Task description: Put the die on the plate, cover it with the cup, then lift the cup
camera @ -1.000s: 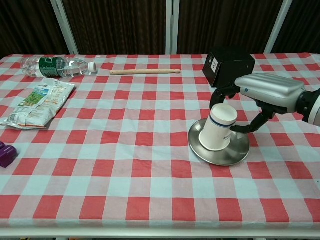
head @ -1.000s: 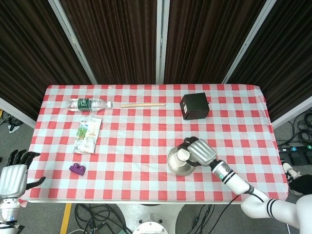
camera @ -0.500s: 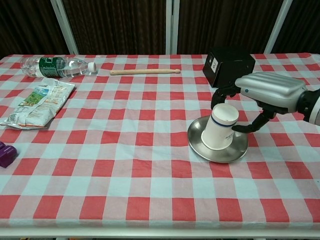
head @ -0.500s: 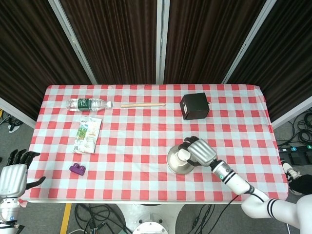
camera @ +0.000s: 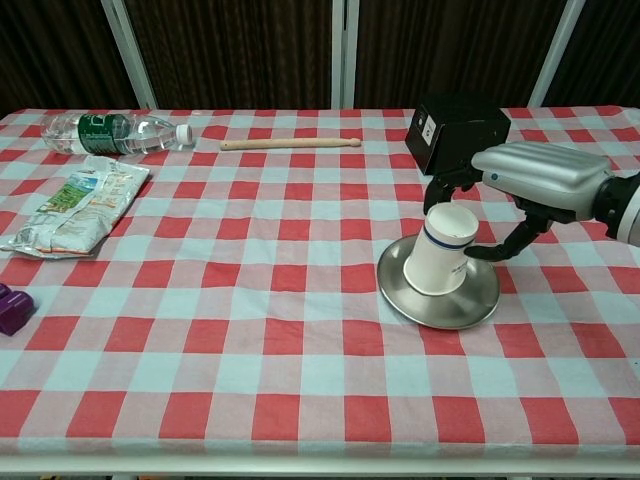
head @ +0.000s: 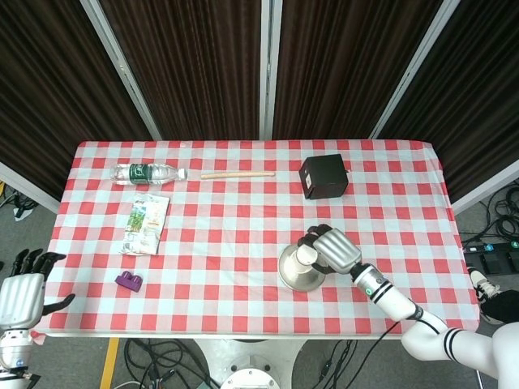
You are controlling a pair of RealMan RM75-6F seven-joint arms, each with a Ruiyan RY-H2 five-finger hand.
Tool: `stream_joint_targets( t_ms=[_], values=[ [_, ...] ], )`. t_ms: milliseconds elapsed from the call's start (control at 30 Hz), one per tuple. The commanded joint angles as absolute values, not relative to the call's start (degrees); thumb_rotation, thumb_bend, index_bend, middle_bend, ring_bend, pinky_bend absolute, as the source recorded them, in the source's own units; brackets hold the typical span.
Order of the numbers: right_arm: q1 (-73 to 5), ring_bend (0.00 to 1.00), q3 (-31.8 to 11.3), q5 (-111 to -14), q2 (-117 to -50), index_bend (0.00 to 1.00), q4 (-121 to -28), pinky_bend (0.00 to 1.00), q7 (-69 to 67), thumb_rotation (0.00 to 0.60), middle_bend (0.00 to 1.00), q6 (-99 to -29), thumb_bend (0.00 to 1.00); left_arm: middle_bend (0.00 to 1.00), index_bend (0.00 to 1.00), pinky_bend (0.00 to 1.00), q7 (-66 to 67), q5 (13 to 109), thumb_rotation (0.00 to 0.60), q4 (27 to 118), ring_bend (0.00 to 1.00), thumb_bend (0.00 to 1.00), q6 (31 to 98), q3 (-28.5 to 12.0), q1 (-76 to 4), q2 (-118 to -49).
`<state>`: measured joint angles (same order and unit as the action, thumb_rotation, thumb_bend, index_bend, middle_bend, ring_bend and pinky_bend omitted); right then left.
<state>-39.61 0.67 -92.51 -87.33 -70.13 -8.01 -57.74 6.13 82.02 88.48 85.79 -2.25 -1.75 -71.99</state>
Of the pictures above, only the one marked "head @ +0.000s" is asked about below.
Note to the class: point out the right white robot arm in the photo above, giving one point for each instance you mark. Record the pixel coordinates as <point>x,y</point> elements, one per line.
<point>389,296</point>

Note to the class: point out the crumpled snack bag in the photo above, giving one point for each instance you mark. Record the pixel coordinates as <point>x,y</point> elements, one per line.
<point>144,227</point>

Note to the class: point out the wooden drumstick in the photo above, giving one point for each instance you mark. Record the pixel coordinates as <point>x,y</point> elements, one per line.
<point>239,174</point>

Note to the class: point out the black cardboard box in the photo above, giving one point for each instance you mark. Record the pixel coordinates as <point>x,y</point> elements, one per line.
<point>324,178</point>

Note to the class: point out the black trouser leg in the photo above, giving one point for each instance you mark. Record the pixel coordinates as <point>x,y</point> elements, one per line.
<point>504,306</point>

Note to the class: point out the yellow floor tape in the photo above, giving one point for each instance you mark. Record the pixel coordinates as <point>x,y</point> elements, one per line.
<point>109,364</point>

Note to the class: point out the clear plastic water bottle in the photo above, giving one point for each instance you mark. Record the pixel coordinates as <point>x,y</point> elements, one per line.
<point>162,173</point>

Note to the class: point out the white paper cup blue stripe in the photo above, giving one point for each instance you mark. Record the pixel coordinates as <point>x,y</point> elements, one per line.
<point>306,255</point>

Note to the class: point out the white sneaker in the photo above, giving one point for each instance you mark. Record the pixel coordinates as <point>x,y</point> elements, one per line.
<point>484,287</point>

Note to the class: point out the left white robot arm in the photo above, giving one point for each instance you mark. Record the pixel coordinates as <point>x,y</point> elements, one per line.
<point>12,350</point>

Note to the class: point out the brown fabric partition panel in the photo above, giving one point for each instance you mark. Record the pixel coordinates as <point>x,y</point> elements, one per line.
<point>194,69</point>
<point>48,89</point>
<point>344,69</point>
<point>478,89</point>

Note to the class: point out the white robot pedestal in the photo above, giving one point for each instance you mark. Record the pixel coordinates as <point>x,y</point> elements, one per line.
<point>251,377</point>

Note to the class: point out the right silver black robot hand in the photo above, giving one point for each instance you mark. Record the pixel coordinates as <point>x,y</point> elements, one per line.
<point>336,251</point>

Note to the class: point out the purple plastic block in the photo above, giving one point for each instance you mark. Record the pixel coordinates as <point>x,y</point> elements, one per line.
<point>129,281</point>

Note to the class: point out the round metal plate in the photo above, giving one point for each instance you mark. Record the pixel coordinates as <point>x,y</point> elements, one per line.
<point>296,279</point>

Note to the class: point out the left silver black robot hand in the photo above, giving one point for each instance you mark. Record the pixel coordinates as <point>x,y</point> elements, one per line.
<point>20,300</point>

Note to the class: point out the black power strip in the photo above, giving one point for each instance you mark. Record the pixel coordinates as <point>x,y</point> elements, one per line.
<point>490,246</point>

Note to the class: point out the red white checkered tablecloth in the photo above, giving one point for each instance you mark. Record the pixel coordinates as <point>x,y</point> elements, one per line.
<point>227,243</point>

